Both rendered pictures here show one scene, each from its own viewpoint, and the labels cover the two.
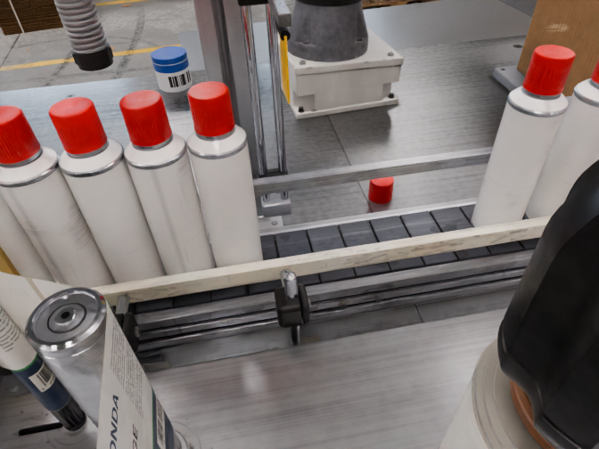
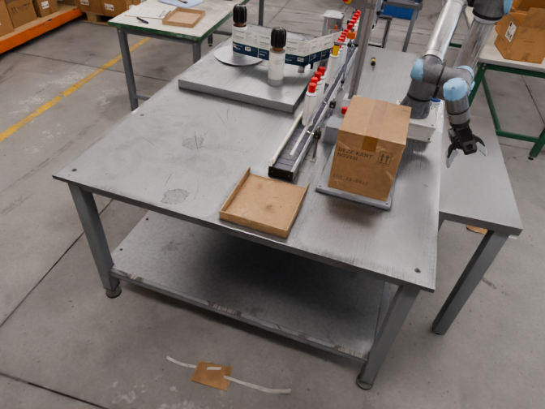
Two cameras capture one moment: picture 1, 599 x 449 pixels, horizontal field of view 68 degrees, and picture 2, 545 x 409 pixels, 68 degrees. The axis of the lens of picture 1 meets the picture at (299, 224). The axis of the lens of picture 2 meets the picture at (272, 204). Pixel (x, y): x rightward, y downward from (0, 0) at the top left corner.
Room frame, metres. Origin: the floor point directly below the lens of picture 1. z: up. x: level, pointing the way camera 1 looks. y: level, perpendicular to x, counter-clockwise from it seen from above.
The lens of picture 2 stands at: (1.00, -2.05, 1.88)
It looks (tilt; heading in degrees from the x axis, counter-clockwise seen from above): 42 degrees down; 114
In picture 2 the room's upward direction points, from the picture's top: 5 degrees clockwise
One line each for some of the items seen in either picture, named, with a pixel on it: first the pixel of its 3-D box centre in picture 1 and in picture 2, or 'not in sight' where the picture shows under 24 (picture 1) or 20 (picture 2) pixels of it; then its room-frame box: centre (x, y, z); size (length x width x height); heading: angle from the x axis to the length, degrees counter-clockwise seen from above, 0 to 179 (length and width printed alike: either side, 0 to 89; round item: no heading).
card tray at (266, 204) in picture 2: not in sight; (266, 199); (0.49, -0.98, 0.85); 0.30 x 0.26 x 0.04; 98
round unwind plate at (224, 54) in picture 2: not in sight; (239, 55); (-0.28, 0.09, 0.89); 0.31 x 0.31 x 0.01
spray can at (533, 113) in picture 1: (519, 151); (319, 87); (0.38, -0.23, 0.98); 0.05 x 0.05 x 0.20
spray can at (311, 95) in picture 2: not in sight; (309, 105); (0.41, -0.42, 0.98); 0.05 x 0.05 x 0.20
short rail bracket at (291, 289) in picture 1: (294, 314); not in sight; (0.26, 0.01, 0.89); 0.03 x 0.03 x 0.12; 8
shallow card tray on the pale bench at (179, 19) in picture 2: not in sight; (184, 17); (-1.10, 0.63, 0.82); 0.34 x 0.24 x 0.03; 108
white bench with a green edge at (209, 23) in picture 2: not in sight; (204, 40); (-1.36, 1.25, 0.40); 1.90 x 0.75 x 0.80; 102
